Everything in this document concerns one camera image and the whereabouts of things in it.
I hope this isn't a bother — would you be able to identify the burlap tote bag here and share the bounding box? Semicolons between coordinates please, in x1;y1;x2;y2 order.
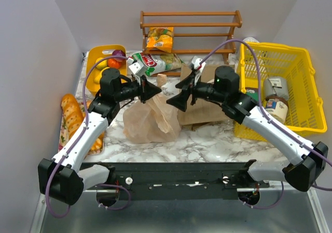
177;64;229;130

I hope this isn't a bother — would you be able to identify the orange plastic grocery bag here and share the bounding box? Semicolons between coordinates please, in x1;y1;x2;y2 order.
122;73;182;144

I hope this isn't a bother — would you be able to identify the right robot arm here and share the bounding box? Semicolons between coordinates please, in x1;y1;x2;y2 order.
167;65;328;191

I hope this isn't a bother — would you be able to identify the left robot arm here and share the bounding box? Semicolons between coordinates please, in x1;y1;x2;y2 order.
38;68;161;205

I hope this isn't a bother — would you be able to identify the green white Chulz chips bag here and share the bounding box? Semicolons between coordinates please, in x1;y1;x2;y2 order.
132;52;186;76

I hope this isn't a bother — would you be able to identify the orange tomato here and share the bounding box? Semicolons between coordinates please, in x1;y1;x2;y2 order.
107;58;122;69

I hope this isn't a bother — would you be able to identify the green box in basket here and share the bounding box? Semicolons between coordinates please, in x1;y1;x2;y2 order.
246;87;259;101

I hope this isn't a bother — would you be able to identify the yellow lemon squash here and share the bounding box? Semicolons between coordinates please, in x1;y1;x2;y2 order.
94;67;109;84

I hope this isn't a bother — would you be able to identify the yellow round squash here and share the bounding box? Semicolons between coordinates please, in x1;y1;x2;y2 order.
95;58;108;71

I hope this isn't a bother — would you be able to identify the purple onion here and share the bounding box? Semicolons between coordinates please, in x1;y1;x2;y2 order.
112;50;126;62

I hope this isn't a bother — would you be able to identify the yellow plastic bin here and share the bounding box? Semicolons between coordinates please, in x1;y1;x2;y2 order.
86;45;127;95

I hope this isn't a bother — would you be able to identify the wooden shelf rack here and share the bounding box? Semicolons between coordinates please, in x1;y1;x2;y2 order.
140;10;243;71

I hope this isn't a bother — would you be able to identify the yellow chips bag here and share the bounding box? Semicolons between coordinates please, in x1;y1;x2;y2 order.
146;27;174;53

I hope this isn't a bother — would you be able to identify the grey wrapped package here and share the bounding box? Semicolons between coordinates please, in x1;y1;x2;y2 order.
263;76;289;101

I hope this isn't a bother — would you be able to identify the long baguette bread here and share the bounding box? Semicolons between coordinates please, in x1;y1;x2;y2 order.
61;94;84;138

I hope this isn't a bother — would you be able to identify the brown labelled jar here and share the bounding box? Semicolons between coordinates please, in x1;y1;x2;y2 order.
263;95;288;124

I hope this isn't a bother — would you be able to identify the yellow mesh basket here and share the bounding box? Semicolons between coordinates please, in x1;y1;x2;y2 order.
237;43;327;138

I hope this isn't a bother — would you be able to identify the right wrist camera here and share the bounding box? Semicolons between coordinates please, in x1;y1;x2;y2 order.
189;56;206;85

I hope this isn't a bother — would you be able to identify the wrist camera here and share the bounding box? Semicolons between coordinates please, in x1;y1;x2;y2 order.
127;57;146;79
189;56;206;85

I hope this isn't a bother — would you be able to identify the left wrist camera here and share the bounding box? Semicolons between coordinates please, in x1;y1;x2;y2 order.
127;57;146;79

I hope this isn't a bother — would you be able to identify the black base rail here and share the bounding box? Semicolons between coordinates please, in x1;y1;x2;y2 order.
79;160;268;201

